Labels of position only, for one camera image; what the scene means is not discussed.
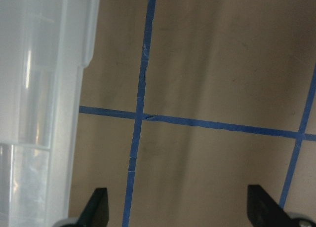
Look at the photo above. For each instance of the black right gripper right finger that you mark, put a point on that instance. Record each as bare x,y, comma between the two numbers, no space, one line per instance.
263,211

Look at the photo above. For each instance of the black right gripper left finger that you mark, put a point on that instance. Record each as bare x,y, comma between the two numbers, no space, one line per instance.
96,211

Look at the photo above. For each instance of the clear plastic box lid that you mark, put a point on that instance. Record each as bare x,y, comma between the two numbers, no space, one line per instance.
45,45

